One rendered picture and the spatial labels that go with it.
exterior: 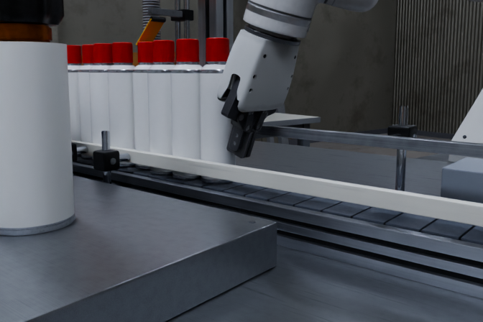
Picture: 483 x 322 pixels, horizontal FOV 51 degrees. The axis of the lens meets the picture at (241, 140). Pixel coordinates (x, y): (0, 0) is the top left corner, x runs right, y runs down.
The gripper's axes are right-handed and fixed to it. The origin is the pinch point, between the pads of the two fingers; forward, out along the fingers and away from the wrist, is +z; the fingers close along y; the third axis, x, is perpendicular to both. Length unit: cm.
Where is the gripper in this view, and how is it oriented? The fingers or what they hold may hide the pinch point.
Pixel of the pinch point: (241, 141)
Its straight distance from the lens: 71.1
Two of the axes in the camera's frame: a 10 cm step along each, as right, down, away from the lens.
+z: -2.6, 9.0, 3.4
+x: 7.3, 4.2, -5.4
